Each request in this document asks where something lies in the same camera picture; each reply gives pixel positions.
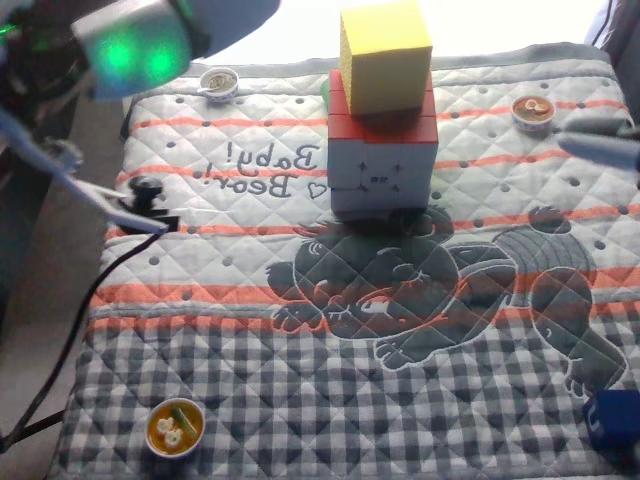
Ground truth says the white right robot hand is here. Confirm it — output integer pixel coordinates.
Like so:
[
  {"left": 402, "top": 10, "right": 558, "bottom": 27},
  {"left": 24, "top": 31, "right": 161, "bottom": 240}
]
[{"left": 72, "top": 0, "right": 281, "bottom": 101}]

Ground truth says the grey quilt with printed bear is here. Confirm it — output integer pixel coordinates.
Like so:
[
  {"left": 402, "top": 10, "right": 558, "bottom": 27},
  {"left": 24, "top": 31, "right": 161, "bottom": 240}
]
[{"left": 58, "top": 42, "right": 640, "bottom": 480}]

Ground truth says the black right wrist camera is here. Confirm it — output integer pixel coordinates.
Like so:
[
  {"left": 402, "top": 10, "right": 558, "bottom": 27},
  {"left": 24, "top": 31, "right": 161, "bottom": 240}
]
[{"left": 124, "top": 174, "right": 181, "bottom": 234}]

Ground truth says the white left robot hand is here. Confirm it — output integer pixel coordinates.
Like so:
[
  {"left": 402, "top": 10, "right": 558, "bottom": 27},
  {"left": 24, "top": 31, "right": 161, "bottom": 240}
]
[{"left": 555, "top": 115, "right": 640, "bottom": 171}]

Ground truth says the toy bowl with egg noodles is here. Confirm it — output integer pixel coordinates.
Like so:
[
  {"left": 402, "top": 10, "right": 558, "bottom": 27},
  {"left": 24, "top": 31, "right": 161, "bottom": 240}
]
[{"left": 510, "top": 94, "right": 555, "bottom": 134}]

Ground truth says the yellow foam block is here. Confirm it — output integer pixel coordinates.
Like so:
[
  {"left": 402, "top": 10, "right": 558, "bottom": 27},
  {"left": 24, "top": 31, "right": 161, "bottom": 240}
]
[{"left": 338, "top": 0, "right": 434, "bottom": 117}]

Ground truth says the toy bowl with brown soup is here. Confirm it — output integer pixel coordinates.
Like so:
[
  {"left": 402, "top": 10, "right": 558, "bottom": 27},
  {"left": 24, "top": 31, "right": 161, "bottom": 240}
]
[{"left": 198, "top": 67, "right": 240, "bottom": 107}]

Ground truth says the blue block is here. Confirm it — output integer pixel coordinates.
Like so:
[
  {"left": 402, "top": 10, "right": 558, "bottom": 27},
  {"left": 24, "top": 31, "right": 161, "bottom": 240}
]
[{"left": 582, "top": 388, "right": 640, "bottom": 451}]

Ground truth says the toy bowl with vegetable soup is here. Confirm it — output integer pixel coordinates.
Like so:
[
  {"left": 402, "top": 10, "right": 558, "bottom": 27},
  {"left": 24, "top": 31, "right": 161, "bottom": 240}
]
[{"left": 144, "top": 397, "right": 206, "bottom": 459}]

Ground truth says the black cable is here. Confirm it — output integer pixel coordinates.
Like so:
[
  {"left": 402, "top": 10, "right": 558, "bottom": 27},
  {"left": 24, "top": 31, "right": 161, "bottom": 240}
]
[{"left": 0, "top": 227, "right": 174, "bottom": 451}]

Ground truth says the Rubik's cube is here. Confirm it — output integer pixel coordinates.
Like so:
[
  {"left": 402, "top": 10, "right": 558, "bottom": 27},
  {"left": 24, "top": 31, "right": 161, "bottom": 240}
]
[{"left": 327, "top": 69, "right": 440, "bottom": 221}]

